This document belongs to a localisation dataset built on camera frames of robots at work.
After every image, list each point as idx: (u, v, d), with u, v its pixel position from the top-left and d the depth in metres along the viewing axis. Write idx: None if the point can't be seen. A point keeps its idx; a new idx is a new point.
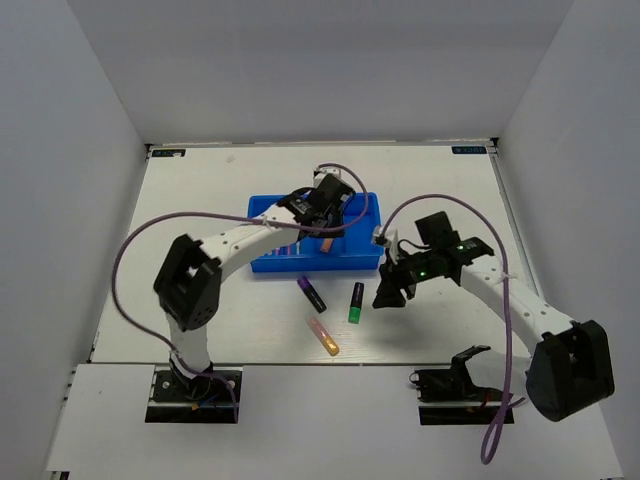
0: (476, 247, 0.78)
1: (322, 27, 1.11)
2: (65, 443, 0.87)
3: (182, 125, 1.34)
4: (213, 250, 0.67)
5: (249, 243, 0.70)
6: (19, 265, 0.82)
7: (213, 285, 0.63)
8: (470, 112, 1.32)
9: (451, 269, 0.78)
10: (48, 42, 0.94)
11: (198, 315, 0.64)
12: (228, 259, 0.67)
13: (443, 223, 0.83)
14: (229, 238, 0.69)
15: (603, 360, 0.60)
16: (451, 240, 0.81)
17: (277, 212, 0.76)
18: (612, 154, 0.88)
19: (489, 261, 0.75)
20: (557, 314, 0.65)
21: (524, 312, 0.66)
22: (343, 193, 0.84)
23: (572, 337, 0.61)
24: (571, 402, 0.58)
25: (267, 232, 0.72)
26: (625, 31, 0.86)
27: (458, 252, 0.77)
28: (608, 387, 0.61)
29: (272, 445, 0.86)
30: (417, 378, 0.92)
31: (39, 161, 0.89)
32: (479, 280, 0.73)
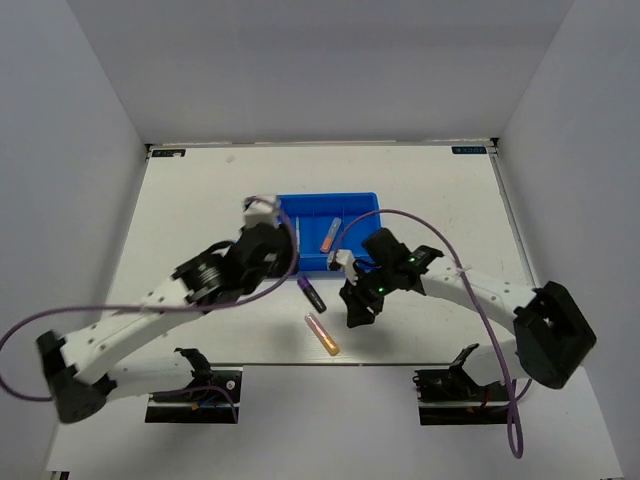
0: (426, 253, 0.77)
1: (322, 27, 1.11)
2: (66, 443, 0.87)
3: (181, 125, 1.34)
4: (73, 355, 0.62)
5: (119, 340, 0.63)
6: (20, 266, 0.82)
7: (68, 395, 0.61)
8: (470, 112, 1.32)
9: (412, 283, 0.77)
10: (48, 41, 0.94)
11: (76, 408, 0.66)
12: (91, 363, 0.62)
13: (388, 240, 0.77)
14: (97, 335, 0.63)
15: (575, 311, 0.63)
16: (402, 255, 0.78)
17: (170, 288, 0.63)
18: (612, 155, 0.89)
19: (441, 261, 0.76)
20: (519, 287, 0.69)
21: (491, 296, 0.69)
22: (267, 252, 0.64)
23: (540, 302, 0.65)
24: (565, 363, 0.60)
25: (147, 320, 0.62)
26: (625, 31, 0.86)
27: (411, 265, 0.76)
28: (591, 337, 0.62)
29: (273, 446, 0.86)
30: (418, 378, 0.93)
31: (39, 162, 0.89)
32: (440, 282, 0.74)
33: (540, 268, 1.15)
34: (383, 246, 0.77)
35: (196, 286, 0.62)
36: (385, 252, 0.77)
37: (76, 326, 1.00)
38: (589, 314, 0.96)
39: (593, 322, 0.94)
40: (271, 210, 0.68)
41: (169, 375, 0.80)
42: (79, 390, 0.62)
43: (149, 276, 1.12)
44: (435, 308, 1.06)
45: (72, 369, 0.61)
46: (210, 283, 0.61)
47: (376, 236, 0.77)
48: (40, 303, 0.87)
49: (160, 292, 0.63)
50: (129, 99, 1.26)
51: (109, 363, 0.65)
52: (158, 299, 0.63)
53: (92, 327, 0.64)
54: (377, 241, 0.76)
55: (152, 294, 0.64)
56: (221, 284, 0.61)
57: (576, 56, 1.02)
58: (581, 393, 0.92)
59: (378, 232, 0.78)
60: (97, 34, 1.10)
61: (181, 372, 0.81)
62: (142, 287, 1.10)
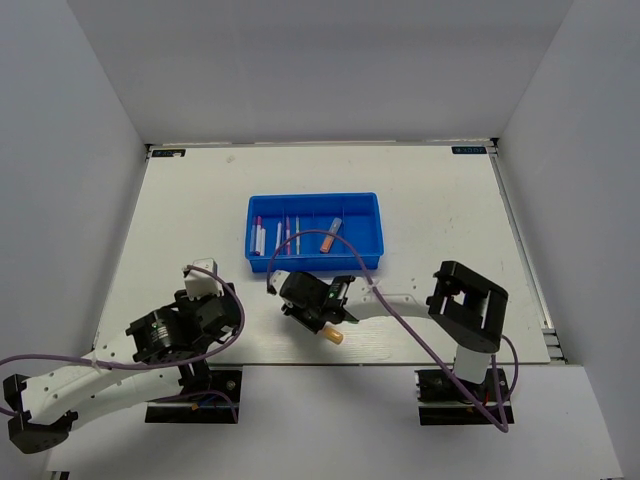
0: (340, 284, 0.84)
1: (323, 26, 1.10)
2: (66, 443, 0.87)
3: (181, 125, 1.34)
4: (29, 400, 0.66)
5: (70, 391, 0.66)
6: (20, 265, 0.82)
7: (25, 436, 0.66)
8: (470, 112, 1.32)
9: (341, 314, 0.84)
10: (48, 41, 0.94)
11: (39, 445, 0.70)
12: (46, 409, 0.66)
13: (302, 283, 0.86)
14: (51, 383, 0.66)
15: (474, 275, 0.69)
16: (322, 293, 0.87)
17: (123, 344, 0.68)
18: (612, 154, 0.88)
19: (356, 285, 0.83)
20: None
21: (405, 297, 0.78)
22: (224, 323, 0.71)
23: (446, 281, 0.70)
24: (490, 326, 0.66)
25: (95, 374, 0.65)
26: (626, 30, 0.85)
27: (334, 301, 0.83)
28: (500, 293, 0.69)
29: (273, 446, 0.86)
30: (418, 378, 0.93)
31: (40, 164, 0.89)
32: (362, 303, 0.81)
33: (540, 268, 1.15)
34: (302, 289, 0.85)
35: (147, 344, 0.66)
36: (303, 293, 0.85)
37: (76, 326, 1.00)
38: (588, 315, 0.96)
39: (592, 322, 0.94)
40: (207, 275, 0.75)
41: (148, 392, 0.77)
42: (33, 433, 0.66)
43: (149, 276, 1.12)
44: None
45: (27, 414, 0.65)
46: (163, 341, 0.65)
47: (294, 282, 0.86)
48: (40, 302, 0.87)
49: (113, 348, 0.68)
50: (129, 98, 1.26)
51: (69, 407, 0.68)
52: (110, 354, 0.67)
53: (50, 373, 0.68)
54: (296, 287, 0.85)
55: (107, 349, 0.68)
56: (173, 343, 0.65)
57: (576, 56, 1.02)
58: (581, 393, 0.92)
59: (295, 280, 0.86)
60: (97, 34, 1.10)
61: (167, 384, 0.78)
62: (143, 286, 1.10)
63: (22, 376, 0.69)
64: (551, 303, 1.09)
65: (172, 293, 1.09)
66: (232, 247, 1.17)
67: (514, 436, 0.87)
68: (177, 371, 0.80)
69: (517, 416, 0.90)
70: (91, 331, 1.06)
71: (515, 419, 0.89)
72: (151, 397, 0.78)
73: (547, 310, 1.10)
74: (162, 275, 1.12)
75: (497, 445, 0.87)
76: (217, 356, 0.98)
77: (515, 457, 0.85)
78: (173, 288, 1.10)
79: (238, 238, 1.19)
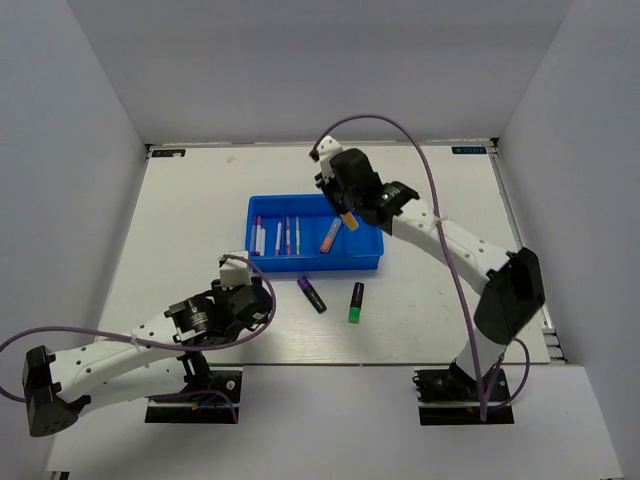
0: (400, 194, 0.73)
1: (322, 26, 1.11)
2: (66, 443, 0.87)
3: (182, 125, 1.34)
4: (58, 373, 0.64)
5: (106, 366, 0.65)
6: (20, 265, 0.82)
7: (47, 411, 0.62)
8: (469, 112, 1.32)
9: (380, 222, 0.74)
10: (48, 40, 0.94)
11: (48, 425, 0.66)
12: (76, 384, 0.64)
13: (363, 167, 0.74)
14: (85, 357, 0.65)
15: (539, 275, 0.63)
16: (375, 189, 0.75)
17: (162, 324, 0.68)
18: (612, 155, 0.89)
19: (416, 206, 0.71)
20: (493, 247, 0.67)
21: (465, 254, 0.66)
22: (257, 309, 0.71)
23: (510, 265, 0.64)
24: (518, 321, 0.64)
25: (134, 352, 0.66)
26: (625, 31, 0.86)
27: (383, 204, 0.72)
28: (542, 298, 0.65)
29: (273, 446, 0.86)
30: (417, 378, 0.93)
31: (39, 164, 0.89)
32: (414, 230, 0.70)
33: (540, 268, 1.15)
34: (356, 172, 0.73)
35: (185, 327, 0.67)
36: (357, 180, 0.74)
37: (76, 326, 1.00)
38: (588, 315, 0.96)
39: (592, 322, 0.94)
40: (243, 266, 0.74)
41: (157, 385, 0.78)
42: (55, 409, 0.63)
43: (149, 276, 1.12)
44: (435, 307, 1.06)
45: (55, 386, 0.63)
46: (200, 326, 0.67)
47: (353, 160, 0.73)
48: (40, 302, 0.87)
49: (151, 328, 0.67)
50: (129, 98, 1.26)
51: (90, 387, 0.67)
52: (148, 333, 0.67)
53: (81, 348, 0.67)
54: (353, 164, 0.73)
55: (144, 328, 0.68)
56: (208, 329, 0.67)
57: (576, 56, 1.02)
58: (582, 393, 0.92)
59: (356, 157, 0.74)
60: (97, 34, 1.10)
61: (172, 378, 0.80)
62: (143, 285, 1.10)
63: (47, 350, 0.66)
64: (551, 304, 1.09)
65: (173, 292, 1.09)
66: (232, 246, 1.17)
67: (514, 436, 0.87)
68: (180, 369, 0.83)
69: (517, 415, 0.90)
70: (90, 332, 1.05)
71: (515, 419, 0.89)
72: (159, 391, 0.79)
73: (547, 310, 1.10)
74: (163, 275, 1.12)
75: (497, 445, 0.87)
76: (217, 357, 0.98)
77: (515, 457, 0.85)
78: (173, 287, 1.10)
79: (239, 238, 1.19)
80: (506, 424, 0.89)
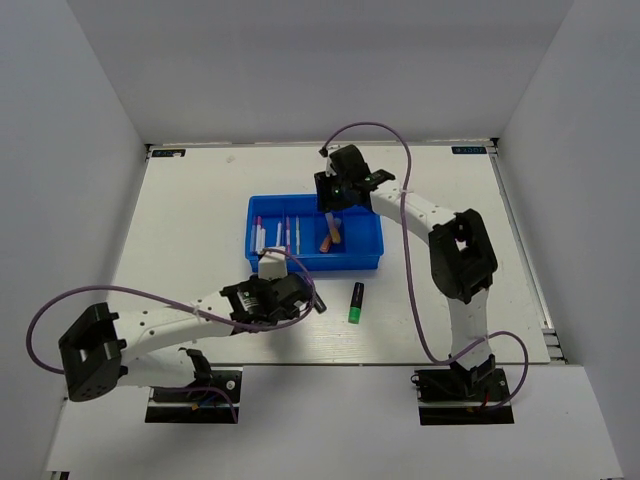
0: (381, 176, 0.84)
1: (323, 27, 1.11)
2: (66, 443, 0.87)
3: (182, 125, 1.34)
4: (123, 330, 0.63)
5: (168, 333, 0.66)
6: (20, 266, 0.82)
7: (107, 367, 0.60)
8: (470, 112, 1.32)
9: (364, 200, 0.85)
10: (49, 42, 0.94)
11: (88, 387, 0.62)
12: (137, 344, 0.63)
13: (353, 157, 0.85)
14: (148, 319, 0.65)
15: (484, 239, 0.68)
16: (362, 174, 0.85)
17: (218, 300, 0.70)
18: (611, 155, 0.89)
19: (389, 184, 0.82)
20: (444, 210, 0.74)
21: (419, 215, 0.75)
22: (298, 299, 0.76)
23: (459, 226, 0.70)
24: (464, 275, 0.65)
25: (194, 322, 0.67)
26: (625, 32, 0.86)
27: (366, 184, 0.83)
28: (493, 263, 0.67)
29: (273, 446, 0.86)
30: (417, 378, 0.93)
31: (39, 164, 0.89)
32: (384, 201, 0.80)
33: (540, 268, 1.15)
34: (347, 163, 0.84)
35: (238, 307, 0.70)
36: (348, 166, 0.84)
37: None
38: (588, 315, 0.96)
39: (592, 323, 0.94)
40: (280, 259, 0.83)
41: (173, 375, 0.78)
42: (111, 366, 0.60)
43: (149, 276, 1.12)
44: (435, 307, 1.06)
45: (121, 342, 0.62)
46: (248, 309, 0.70)
47: (344, 151, 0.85)
48: (40, 302, 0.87)
49: (209, 302, 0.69)
50: (129, 98, 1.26)
51: (138, 354, 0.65)
52: (206, 307, 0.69)
53: (143, 311, 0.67)
54: (345, 154, 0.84)
55: (202, 301, 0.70)
56: (256, 314, 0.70)
57: (576, 57, 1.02)
58: (582, 393, 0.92)
59: (347, 149, 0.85)
60: (97, 35, 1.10)
61: (185, 371, 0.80)
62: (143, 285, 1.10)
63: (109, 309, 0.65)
64: (551, 303, 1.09)
65: (173, 292, 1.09)
66: (232, 246, 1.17)
67: (514, 436, 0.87)
68: (193, 364, 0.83)
69: (517, 415, 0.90)
70: None
71: (515, 419, 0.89)
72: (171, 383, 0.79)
73: (547, 310, 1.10)
74: (163, 275, 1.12)
75: (497, 444, 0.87)
76: (217, 357, 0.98)
77: (515, 458, 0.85)
78: (173, 287, 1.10)
79: (239, 238, 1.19)
80: (506, 424, 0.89)
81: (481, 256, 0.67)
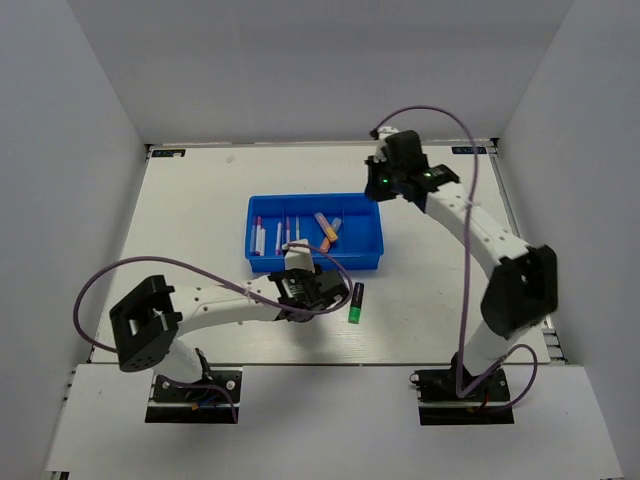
0: (443, 174, 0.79)
1: (322, 26, 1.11)
2: (66, 443, 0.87)
3: (182, 125, 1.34)
4: (179, 302, 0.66)
5: (219, 310, 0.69)
6: (20, 265, 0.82)
7: (162, 339, 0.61)
8: (470, 112, 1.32)
9: (419, 197, 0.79)
10: (49, 42, 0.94)
11: (138, 359, 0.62)
12: (190, 318, 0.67)
13: (413, 145, 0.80)
14: (202, 295, 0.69)
15: (551, 278, 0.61)
16: (420, 166, 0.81)
17: (267, 285, 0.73)
18: (611, 155, 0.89)
19: (453, 190, 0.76)
20: (514, 239, 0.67)
21: (484, 238, 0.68)
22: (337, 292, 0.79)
23: (526, 260, 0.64)
24: (518, 315, 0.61)
25: (244, 302, 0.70)
26: (625, 31, 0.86)
27: (426, 180, 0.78)
28: (553, 305, 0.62)
29: (273, 445, 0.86)
30: (417, 377, 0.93)
31: (39, 164, 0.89)
32: (445, 209, 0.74)
33: None
34: (406, 151, 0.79)
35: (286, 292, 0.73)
36: (406, 156, 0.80)
37: (76, 326, 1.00)
38: (588, 315, 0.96)
39: (592, 323, 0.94)
40: (304, 251, 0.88)
41: (185, 370, 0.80)
42: (166, 339, 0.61)
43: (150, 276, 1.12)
44: (436, 307, 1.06)
45: (177, 315, 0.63)
46: (293, 296, 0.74)
47: (405, 137, 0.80)
48: (40, 302, 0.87)
49: (257, 285, 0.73)
50: (129, 98, 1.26)
51: (187, 328, 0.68)
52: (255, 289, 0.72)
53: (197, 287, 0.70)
54: (405, 141, 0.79)
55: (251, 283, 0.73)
56: (299, 300, 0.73)
57: (576, 56, 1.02)
58: (582, 393, 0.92)
59: (408, 134, 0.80)
60: (97, 35, 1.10)
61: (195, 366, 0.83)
62: None
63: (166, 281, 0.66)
64: None
65: None
66: (232, 246, 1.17)
67: (514, 436, 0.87)
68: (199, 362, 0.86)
69: (517, 415, 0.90)
70: (90, 333, 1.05)
71: (515, 419, 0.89)
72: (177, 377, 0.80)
73: None
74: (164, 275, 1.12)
75: (497, 444, 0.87)
76: (218, 357, 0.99)
77: (515, 458, 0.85)
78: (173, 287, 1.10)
79: (238, 238, 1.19)
80: (506, 424, 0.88)
81: (542, 297, 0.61)
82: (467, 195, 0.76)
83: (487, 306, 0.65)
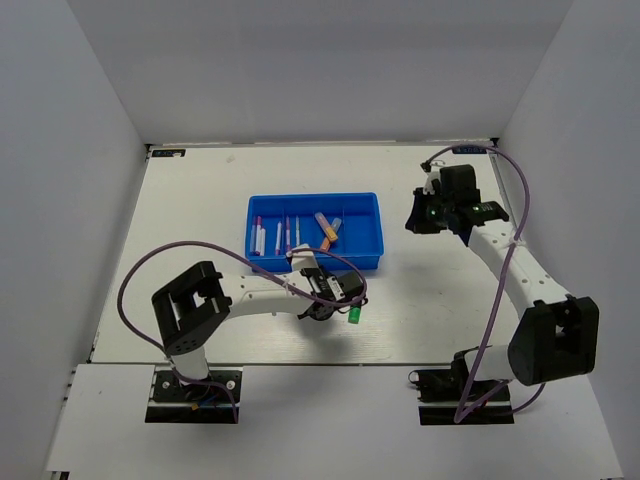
0: (492, 210, 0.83)
1: (322, 27, 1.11)
2: (66, 443, 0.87)
3: (182, 125, 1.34)
4: (227, 288, 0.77)
5: (260, 298, 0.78)
6: (19, 265, 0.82)
7: (213, 320, 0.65)
8: (470, 112, 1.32)
9: (463, 228, 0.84)
10: (49, 42, 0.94)
11: (187, 340, 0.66)
12: (237, 302, 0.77)
13: (465, 179, 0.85)
14: (247, 283, 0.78)
15: (588, 338, 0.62)
16: (470, 199, 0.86)
17: (300, 279, 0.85)
18: (612, 154, 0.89)
19: (498, 226, 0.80)
20: (554, 285, 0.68)
21: (522, 279, 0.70)
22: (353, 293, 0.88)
23: (565, 310, 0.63)
24: (546, 366, 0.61)
25: (282, 293, 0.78)
26: (626, 31, 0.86)
27: (473, 213, 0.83)
28: (586, 364, 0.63)
29: (273, 446, 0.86)
30: (417, 378, 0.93)
31: (39, 164, 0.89)
32: (487, 243, 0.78)
33: None
34: (457, 184, 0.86)
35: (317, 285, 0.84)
36: (458, 188, 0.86)
37: (76, 326, 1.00)
38: None
39: None
40: (309, 255, 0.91)
41: (192, 366, 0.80)
42: (217, 319, 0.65)
43: (149, 276, 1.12)
44: (436, 307, 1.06)
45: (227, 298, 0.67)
46: (321, 289, 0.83)
47: (460, 171, 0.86)
48: (40, 302, 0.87)
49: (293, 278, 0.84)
50: (129, 98, 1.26)
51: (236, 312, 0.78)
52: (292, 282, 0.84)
53: (241, 276, 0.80)
54: (457, 173, 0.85)
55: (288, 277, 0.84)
56: (326, 293, 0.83)
57: (576, 56, 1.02)
58: (582, 393, 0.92)
59: (463, 168, 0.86)
60: (97, 34, 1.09)
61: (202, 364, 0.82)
62: (144, 285, 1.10)
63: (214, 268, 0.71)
64: None
65: None
66: (232, 246, 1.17)
67: (514, 435, 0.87)
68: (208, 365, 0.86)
69: (517, 415, 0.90)
70: (89, 333, 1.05)
71: (515, 419, 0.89)
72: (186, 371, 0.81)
73: None
74: (164, 275, 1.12)
75: (497, 444, 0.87)
76: (218, 356, 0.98)
77: (515, 458, 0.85)
78: None
79: (238, 238, 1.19)
80: (506, 423, 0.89)
81: (576, 354, 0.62)
82: (512, 233, 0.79)
83: (516, 350, 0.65)
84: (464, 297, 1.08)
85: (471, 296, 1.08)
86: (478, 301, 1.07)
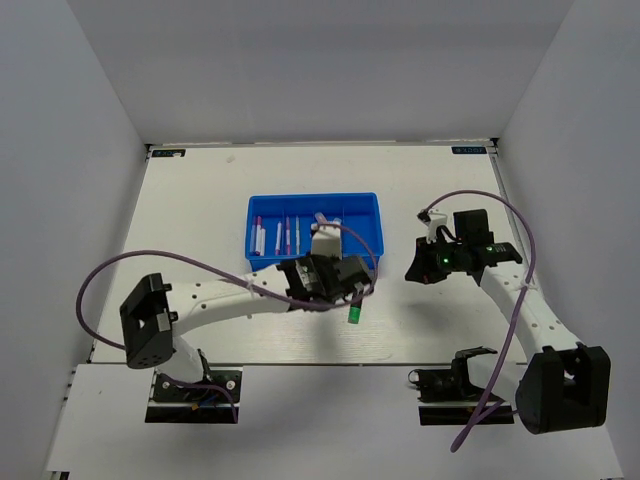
0: (505, 252, 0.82)
1: (322, 26, 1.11)
2: (65, 444, 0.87)
3: (182, 125, 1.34)
4: (175, 303, 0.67)
5: (217, 306, 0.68)
6: (20, 265, 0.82)
7: (161, 337, 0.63)
8: (470, 112, 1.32)
9: (476, 268, 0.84)
10: (49, 43, 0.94)
11: (144, 357, 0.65)
12: (188, 315, 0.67)
13: (479, 220, 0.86)
14: (200, 292, 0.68)
15: (599, 389, 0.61)
16: (484, 240, 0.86)
17: (273, 275, 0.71)
18: (611, 154, 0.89)
19: (511, 268, 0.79)
20: (565, 334, 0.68)
21: (532, 324, 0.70)
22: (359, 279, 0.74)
23: (575, 359, 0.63)
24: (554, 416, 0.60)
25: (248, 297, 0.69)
26: (625, 32, 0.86)
27: (487, 252, 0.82)
28: (597, 417, 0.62)
29: (271, 446, 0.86)
30: (417, 378, 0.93)
31: (39, 164, 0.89)
32: (499, 284, 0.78)
33: (540, 269, 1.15)
34: (471, 225, 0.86)
35: (293, 284, 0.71)
36: (470, 229, 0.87)
37: (76, 326, 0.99)
38: (588, 314, 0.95)
39: (591, 323, 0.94)
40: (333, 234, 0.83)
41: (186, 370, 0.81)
42: (164, 337, 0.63)
43: None
44: (436, 307, 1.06)
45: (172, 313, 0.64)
46: (307, 285, 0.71)
47: (472, 214, 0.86)
48: (40, 303, 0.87)
49: (263, 277, 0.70)
50: (130, 98, 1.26)
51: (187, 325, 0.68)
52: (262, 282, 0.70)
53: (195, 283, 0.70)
54: (469, 218, 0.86)
55: (256, 275, 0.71)
56: (314, 290, 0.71)
57: (576, 55, 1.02)
58: None
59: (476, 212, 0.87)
60: (97, 34, 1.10)
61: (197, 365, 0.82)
62: None
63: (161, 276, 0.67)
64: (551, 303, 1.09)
65: None
66: (231, 246, 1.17)
67: (514, 436, 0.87)
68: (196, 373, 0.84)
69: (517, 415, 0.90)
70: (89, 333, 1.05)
71: (515, 419, 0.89)
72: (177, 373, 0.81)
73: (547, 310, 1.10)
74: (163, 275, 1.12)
75: (497, 445, 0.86)
76: (217, 357, 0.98)
77: (515, 459, 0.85)
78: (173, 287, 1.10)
79: (238, 238, 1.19)
80: (506, 424, 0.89)
81: (587, 405, 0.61)
82: (524, 275, 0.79)
83: (523, 396, 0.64)
84: (462, 299, 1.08)
85: (468, 297, 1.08)
86: (475, 302, 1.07)
